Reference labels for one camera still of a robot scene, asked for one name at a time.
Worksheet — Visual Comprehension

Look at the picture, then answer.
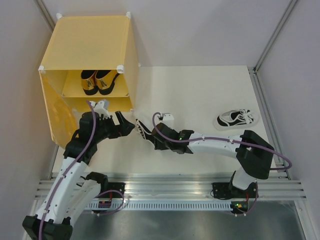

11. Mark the yellow cabinet door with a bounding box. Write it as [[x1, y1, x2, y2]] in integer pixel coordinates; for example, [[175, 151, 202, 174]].
[[39, 70, 77, 149]]

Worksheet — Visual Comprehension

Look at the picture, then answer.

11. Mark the gold loafer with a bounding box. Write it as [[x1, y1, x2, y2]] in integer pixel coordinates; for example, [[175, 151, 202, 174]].
[[95, 70, 120, 95], [80, 70, 98, 96]]

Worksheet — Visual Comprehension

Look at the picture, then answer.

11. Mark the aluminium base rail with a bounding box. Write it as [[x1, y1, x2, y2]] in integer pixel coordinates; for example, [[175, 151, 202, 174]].
[[37, 171, 307, 203]]

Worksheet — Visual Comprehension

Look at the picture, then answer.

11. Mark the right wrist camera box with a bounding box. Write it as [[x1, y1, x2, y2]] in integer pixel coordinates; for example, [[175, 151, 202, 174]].
[[158, 113, 175, 122]]

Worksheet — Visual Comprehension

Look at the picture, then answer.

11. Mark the aluminium frame post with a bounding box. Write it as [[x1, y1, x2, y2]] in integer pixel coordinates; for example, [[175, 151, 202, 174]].
[[33, 0, 56, 32], [248, 0, 300, 176]]

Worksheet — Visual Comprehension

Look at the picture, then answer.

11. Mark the white slotted cable duct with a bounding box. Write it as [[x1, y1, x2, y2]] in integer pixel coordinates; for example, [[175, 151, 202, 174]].
[[85, 200, 248, 212]]

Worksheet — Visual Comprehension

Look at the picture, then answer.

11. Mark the black white sneaker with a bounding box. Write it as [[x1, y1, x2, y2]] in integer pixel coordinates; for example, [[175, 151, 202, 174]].
[[135, 119, 155, 144], [213, 108, 260, 131]]

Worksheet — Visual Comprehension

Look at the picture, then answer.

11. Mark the left aluminium frame post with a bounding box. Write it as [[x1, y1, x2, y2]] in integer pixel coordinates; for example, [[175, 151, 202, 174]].
[[33, 0, 56, 32]]

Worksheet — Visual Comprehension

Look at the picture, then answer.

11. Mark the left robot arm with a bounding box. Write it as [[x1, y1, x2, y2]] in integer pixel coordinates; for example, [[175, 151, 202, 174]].
[[22, 111, 135, 240]]

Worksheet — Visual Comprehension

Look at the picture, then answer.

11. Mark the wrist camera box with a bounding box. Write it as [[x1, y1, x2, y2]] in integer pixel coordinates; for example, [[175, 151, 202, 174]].
[[89, 99, 111, 119], [158, 113, 175, 122]]

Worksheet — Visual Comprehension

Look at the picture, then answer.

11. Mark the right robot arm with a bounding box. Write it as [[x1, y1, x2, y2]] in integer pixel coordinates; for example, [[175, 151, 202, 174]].
[[151, 123, 274, 198]]

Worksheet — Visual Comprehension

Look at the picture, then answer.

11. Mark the right aluminium frame post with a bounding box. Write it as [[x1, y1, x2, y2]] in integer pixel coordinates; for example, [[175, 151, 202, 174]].
[[248, 0, 300, 176]]

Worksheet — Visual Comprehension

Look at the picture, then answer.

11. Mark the yellow plastic shoe cabinet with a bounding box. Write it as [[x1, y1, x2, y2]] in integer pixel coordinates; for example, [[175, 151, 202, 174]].
[[37, 11, 141, 151]]

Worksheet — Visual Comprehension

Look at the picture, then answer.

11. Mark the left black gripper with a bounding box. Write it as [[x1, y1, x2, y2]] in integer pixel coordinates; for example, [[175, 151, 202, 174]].
[[93, 111, 135, 143]]

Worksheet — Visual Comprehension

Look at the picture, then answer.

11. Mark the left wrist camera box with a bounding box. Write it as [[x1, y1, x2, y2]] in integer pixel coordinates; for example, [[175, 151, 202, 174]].
[[89, 99, 111, 119]]

